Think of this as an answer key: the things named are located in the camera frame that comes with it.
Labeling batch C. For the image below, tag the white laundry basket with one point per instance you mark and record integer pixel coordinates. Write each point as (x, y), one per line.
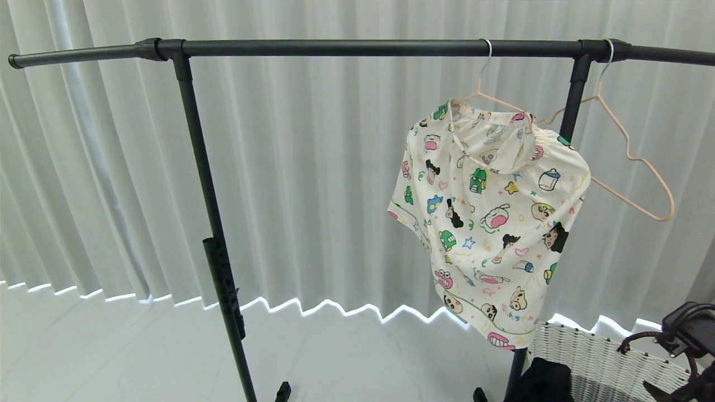
(603, 363)

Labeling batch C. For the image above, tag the black garment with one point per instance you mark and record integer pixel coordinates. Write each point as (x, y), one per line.
(544, 382)

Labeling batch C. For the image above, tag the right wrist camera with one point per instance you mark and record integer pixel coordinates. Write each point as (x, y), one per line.
(692, 329)

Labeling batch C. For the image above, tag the cream printed garment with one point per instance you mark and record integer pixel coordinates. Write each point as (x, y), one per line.
(491, 234)

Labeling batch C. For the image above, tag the white curtain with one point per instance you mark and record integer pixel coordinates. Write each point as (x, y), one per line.
(313, 167)

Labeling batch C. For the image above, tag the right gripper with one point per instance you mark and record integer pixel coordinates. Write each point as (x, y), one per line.
(695, 391)

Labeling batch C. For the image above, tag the black clothes rack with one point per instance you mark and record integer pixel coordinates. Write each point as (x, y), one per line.
(201, 167)

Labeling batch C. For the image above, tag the pink clothes hanger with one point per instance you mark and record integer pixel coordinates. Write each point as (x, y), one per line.
(496, 100)
(627, 151)

